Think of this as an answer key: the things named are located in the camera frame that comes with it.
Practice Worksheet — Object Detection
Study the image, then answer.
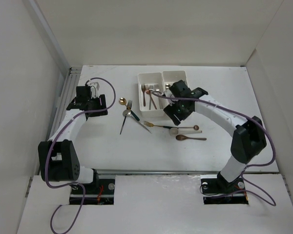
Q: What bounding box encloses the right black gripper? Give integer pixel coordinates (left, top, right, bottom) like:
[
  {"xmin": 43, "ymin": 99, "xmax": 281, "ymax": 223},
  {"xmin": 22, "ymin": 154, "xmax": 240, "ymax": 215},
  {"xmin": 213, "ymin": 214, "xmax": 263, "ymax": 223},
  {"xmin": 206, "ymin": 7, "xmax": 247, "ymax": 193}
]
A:
[{"xmin": 164, "ymin": 98, "xmax": 193, "ymax": 125}]

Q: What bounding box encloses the white measuring scoop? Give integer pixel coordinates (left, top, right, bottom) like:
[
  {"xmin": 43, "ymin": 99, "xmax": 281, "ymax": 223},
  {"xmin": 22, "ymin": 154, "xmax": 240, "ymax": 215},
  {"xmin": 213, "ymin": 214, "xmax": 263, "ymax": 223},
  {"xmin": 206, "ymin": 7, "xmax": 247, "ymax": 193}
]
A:
[{"xmin": 169, "ymin": 128, "xmax": 202, "ymax": 137}]

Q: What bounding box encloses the slim silver fork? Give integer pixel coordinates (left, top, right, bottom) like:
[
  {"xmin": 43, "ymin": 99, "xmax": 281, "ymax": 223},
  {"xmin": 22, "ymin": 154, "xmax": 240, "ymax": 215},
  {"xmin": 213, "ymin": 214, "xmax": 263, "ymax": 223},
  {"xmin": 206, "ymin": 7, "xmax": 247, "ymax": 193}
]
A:
[{"xmin": 148, "ymin": 85, "xmax": 153, "ymax": 110}]

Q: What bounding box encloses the copper long fork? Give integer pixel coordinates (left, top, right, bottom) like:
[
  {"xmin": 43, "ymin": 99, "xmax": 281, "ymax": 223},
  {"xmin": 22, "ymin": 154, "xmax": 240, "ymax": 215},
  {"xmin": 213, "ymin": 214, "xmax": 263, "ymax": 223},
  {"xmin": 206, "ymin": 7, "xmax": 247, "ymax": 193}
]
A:
[{"xmin": 146, "ymin": 85, "xmax": 157, "ymax": 110}]

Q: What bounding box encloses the copper small fork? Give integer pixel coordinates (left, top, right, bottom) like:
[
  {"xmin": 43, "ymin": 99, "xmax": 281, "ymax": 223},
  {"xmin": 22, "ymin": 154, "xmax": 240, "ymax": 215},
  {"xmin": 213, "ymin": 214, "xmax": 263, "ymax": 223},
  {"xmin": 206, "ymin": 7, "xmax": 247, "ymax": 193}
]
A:
[{"xmin": 141, "ymin": 84, "xmax": 146, "ymax": 107}]

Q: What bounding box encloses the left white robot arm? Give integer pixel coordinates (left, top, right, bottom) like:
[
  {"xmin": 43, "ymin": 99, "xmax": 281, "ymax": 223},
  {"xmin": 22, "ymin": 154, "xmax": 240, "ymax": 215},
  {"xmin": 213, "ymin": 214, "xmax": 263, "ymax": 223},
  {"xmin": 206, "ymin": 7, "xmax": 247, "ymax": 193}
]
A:
[{"xmin": 38, "ymin": 86, "xmax": 108, "ymax": 194}]

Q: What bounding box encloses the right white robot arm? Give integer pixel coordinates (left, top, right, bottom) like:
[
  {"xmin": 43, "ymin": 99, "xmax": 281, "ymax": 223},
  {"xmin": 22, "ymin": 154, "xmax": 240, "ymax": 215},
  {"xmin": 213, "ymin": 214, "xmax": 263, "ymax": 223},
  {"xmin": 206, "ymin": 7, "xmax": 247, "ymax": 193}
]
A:
[{"xmin": 162, "ymin": 80, "xmax": 267, "ymax": 192}]

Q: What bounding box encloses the small copper spoon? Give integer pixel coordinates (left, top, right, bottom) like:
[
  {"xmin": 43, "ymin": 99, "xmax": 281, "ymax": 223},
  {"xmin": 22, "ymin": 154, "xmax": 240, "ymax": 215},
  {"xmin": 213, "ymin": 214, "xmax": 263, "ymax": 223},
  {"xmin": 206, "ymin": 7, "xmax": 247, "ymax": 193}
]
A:
[{"xmin": 179, "ymin": 125, "xmax": 200, "ymax": 131}]

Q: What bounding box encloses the brown copper spoon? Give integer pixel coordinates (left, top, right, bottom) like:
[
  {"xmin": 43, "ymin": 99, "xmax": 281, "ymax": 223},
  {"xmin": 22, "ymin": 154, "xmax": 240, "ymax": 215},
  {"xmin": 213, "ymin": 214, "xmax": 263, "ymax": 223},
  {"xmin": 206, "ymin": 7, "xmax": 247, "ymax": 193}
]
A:
[{"xmin": 175, "ymin": 135, "xmax": 207, "ymax": 141}]

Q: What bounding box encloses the left white plastic bin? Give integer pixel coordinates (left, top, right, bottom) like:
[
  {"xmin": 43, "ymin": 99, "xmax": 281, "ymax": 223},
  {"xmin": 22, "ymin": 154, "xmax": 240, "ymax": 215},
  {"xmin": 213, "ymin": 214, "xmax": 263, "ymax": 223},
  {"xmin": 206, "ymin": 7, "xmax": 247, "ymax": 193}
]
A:
[{"xmin": 138, "ymin": 73, "xmax": 166, "ymax": 118}]

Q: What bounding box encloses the white plastic bin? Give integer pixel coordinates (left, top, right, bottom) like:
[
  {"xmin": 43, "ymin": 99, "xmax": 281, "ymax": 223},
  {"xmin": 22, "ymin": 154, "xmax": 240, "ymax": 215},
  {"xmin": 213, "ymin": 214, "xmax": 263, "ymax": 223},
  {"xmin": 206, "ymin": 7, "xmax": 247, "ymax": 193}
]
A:
[
  {"xmin": 138, "ymin": 73, "xmax": 166, "ymax": 118},
  {"xmin": 161, "ymin": 71, "xmax": 188, "ymax": 96}
]

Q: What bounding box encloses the right white plastic bin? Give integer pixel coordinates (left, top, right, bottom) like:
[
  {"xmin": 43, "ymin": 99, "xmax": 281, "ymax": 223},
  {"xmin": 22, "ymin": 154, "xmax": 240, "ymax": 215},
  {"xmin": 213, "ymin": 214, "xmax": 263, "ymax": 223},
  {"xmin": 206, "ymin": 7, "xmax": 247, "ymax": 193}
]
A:
[{"xmin": 161, "ymin": 71, "xmax": 188, "ymax": 96}]

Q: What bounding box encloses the gold spoon near bins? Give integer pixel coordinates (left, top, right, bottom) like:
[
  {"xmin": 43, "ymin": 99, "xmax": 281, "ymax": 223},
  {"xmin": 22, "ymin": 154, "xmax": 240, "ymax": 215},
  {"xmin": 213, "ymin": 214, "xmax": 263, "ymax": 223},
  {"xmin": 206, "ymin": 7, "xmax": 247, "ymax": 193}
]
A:
[{"xmin": 119, "ymin": 97, "xmax": 127, "ymax": 106}]

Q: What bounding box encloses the silver spoon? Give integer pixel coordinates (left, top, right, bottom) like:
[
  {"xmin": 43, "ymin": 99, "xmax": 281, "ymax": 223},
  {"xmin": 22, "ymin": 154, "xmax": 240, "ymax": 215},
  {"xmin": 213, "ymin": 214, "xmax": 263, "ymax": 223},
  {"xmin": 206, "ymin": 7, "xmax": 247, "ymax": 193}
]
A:
[{"xmin": 122, "ymin": 110, "xmax": 151, "ymax": 133}]

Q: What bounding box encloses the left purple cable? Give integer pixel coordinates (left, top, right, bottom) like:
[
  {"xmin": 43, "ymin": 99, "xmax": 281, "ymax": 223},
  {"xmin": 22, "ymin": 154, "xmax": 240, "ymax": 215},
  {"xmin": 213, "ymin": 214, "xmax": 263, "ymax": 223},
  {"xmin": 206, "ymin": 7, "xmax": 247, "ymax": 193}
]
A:
[{"xmin": 45, "ymin": 77, "xmax": 117, "ymax": 232}]

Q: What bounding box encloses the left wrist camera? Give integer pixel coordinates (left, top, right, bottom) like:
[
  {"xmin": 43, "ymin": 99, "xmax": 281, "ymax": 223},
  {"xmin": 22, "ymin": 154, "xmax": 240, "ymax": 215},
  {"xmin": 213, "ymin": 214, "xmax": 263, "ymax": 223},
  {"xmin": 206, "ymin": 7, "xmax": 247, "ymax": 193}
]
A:
[{"xmin": 88, "ymin": 82, "xmax": 100, "ymax": 98}]

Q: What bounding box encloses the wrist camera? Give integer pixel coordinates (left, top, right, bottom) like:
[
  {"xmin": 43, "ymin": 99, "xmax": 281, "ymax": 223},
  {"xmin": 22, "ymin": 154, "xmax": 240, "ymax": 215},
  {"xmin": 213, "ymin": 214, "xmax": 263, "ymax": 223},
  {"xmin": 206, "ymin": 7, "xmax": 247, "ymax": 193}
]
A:
[
  {"xmin": 162, "ymin": 89, "xmax": 174, "ymax": 105},
  {"xmin": 88, "ymin": 82, "xmax": 100, "ymax": 98}
]

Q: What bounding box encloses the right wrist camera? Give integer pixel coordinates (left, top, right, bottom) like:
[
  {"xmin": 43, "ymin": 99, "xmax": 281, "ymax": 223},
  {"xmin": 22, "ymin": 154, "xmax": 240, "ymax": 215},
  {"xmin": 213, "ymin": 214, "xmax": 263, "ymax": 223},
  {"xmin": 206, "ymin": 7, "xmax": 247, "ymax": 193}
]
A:
[{"xmin": 162, "ymin": 89, "xmax": 174, "ymax": 105}]

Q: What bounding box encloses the gold fork black handle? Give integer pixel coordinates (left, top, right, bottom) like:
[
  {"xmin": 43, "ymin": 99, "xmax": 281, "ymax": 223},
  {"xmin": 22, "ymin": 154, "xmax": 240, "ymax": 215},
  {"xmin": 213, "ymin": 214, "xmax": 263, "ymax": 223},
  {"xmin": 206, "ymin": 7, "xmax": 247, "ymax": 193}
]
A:
[{"xmin": 144, "ymin": 121, "xmax": 174, "ymax": 129}]

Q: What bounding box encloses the silver fork black handle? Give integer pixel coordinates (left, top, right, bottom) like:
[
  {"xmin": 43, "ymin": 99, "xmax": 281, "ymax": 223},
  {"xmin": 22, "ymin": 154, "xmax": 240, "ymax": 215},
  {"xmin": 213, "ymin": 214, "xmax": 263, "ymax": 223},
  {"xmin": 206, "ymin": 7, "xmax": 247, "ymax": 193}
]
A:
[{"xmin": 119, "ymin": 98, "xmax": 132, "ymax": 134}]

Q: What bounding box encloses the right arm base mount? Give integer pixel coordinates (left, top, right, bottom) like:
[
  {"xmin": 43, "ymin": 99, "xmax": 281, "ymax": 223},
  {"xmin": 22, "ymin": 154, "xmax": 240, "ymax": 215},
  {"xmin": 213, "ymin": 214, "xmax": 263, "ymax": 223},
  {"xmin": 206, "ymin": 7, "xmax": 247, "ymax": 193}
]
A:
[{"xmin": 200, "ymin": 173, "xmax": 249, "ymax": 205}]

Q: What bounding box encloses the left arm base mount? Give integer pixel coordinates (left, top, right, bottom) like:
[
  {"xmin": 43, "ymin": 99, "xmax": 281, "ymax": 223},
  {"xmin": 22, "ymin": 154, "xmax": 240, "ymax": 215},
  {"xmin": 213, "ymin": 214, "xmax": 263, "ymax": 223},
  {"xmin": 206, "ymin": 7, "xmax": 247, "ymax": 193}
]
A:
[{"xmin": 69, "ymin": 174, "xmax": 116, "ymax": 205}]

